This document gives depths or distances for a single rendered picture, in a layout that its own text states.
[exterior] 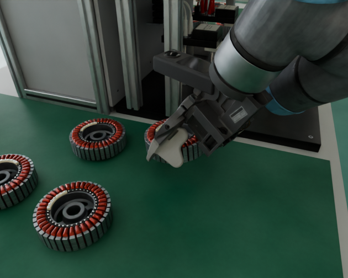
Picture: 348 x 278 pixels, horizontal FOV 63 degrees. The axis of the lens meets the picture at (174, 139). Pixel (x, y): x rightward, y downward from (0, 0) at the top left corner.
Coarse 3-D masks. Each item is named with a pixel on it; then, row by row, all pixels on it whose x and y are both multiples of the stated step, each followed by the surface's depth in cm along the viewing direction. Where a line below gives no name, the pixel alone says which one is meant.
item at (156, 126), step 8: (160, 120) 54; (152, 128) 52; (184, 128) 53; (144, 136) 50; (152, 136) 49; (192, 136) 49; (184, 144) 46; (192, 144) 47; (184, 152) 46; (192, 152) 47; (200, 152) 48; (160, 160) 48; (184, 160) 47; (192, 160) 48
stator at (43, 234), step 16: (64, 192) 45; (80, 192) 46; (96, 192) 45; (48, 208) 42; (64, 208) 44; (80, 208) 44; (96, 208) 43; (48, 224) 40; (64, 224) 41; (80, 224) 40; (96, 224) 40; (48, 240) 39; (64, 240) 39; (80, 240) 39; (96, 240) 41
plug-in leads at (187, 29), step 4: (188, 4) 72; (184, 8) 68; (188, 8) 71; (184, 12) 69; (184, 16) 69; (184, 20) 70; (188, 20) 72; (192, 20) 74; (184, 24) 70; (188, 24) 73; (192, 24) 75; (184, 28) 71; (188, 28) 73; (192, 28) 75; (184, 32) 72; (188, 32) 73; (192, 32) 76; (184, 36) 72
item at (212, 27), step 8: (200, 24) 74; (208, 24) 74; (200, 32) 70; (208, 32) 69; (216, 32) 69; (184, 40) 72; (192, 40) 72; (200, 40) 71; (208, 40) 71; (216, 40) 70; (184, 48) 79; (208, 48) 72; (216, 48) 71
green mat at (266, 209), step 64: (0, 128) 66; (64, 128) 66; (128, 128) 66; (128, 192) 50; (192, 192) 50; (256, 192) 50; (320, 192) 50; (0, 256) 40; (64, 256) 40; (128, 256) 40; (192, 256) 40; (256, 256) 40; (320, 256) 40
